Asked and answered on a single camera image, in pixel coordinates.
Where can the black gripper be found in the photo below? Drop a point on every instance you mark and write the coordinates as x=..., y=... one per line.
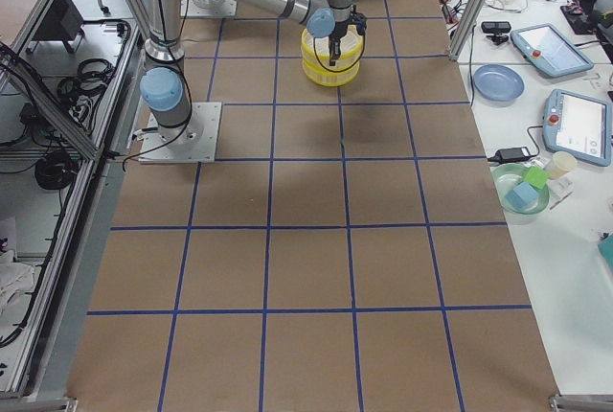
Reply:
x=337, y=32

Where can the blue plate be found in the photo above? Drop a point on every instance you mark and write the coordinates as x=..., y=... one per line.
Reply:
x=498, y=83

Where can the small black power brick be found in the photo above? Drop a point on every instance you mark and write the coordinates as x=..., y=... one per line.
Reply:
x=511, y=155

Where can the upper teach pendant tablet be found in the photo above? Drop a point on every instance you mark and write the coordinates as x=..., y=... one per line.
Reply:
x=549, y=51

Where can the teach pendant tablet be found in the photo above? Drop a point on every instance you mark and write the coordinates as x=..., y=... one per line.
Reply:
x=549, y=51
x=580, y=125

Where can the green plate with blocks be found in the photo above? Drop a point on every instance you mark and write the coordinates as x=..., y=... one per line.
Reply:
x=516, y=194

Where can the lower teach pendant tablet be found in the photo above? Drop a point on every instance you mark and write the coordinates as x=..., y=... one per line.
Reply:
x=580, y=125

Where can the beige paper cup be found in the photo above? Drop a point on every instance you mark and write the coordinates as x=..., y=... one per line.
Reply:
x=560, y=164

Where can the white cloth bundle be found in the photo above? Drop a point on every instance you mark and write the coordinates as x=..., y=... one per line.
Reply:
x=16, y=277

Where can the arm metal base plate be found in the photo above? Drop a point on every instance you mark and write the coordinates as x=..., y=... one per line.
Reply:
x=208, y=9
x=197, y=143

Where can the aluminium frame post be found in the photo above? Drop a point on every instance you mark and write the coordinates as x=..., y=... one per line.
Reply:
x=464, y=28

